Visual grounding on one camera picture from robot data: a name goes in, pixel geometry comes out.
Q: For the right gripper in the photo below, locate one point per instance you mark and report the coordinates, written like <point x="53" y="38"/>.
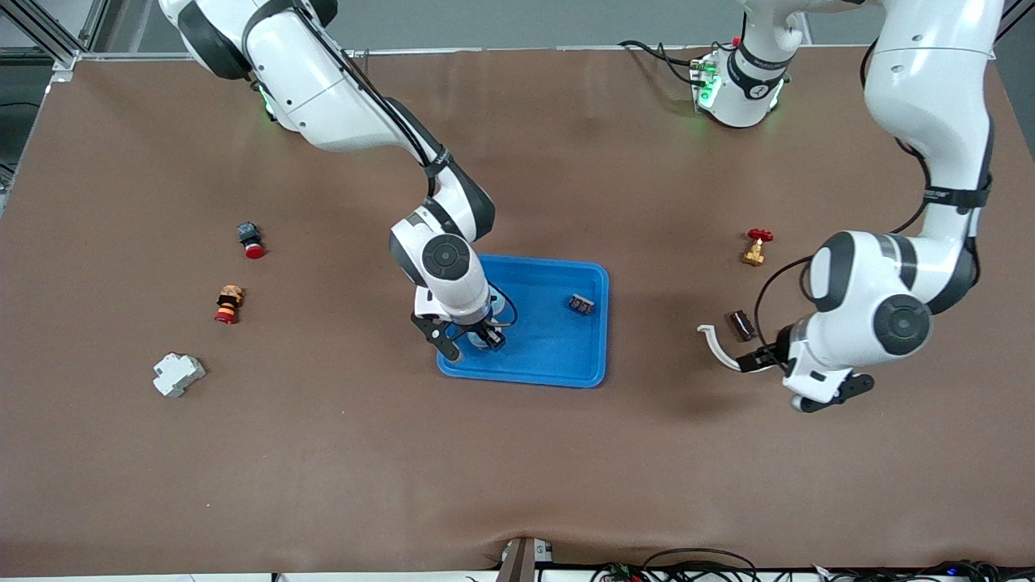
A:
<point x="486" y="331"/>

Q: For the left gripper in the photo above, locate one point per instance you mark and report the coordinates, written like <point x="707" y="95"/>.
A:
<point x="766" y="355"/>

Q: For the blue bell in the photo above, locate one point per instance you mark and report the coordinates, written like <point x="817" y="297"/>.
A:
<point x="500" y="304"/>
<point x="479" y="344"/>

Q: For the dark brown electrolytic capacitor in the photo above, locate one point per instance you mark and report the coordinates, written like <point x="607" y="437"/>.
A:
<point x="581" y="305"/>
<point x="743" y="325"/>

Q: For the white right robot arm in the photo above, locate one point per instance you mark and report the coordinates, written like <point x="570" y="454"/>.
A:
<point x="323" y="97"/>

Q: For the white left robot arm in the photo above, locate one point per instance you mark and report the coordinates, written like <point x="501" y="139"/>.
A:
<point x="930" y="81"/>

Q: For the blue plastic tray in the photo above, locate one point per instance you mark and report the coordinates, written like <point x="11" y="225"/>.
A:
<point x="550" y="356"/>

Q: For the white semicircular pipe clamp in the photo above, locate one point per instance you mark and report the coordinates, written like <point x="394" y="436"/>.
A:
<point x="716" y="343"/>

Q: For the brown table mat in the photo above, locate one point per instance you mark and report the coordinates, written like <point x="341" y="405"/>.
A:
<point x="517" y="469"/>

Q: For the red button with orange base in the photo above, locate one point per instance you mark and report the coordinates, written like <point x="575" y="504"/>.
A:
<point x="230" y="305"/>

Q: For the red button with blue-black base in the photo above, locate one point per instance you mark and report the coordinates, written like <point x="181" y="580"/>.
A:
<point x="251" y="238"/>

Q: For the white circuit breaker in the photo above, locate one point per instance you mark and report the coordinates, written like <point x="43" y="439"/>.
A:
<point x="179" y="376"/>

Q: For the grey table edge bracket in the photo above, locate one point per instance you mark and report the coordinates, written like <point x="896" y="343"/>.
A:
<point x="521" y="559"/>

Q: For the aluminium frame post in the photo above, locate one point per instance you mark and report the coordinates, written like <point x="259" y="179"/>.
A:
<point x="65" y="58"/>

